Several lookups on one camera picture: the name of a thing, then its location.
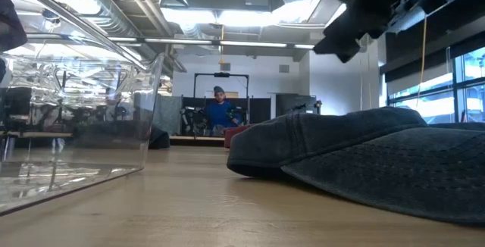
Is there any dark grey cap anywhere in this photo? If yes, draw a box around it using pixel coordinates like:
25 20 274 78
427 121 485 133
226 105 485 225

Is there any dark red cap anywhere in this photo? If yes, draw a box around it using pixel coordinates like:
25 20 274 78
223 123 254 149

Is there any person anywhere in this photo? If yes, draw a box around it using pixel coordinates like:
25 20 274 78
204 85 243 138

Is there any yellow hanging cable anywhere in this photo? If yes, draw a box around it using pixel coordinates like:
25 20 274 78
415 15 428 108

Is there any grey cloth partition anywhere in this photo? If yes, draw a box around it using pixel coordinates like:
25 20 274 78
153 95 183 136

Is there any black equipment stand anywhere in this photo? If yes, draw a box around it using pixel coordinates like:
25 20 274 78
275 94 323 117

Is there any clear plastic bin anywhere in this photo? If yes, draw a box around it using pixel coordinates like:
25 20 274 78
0 0 166 216

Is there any black partition panel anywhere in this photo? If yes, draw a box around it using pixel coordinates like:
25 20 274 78
181 95 272 125

